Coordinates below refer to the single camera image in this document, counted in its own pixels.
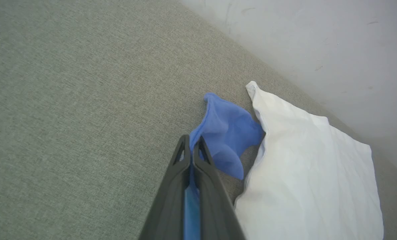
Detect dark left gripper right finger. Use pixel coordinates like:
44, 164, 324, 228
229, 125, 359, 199
193, 135, 246, 240

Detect blue and white shirt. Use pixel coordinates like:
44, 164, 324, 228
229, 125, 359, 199
183, 81, 385, 240

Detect grey-green fabric sofa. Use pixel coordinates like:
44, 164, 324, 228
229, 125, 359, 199
0, 0, 397, 240

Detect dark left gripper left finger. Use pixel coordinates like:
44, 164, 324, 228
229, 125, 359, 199
138, 134, 191, 240

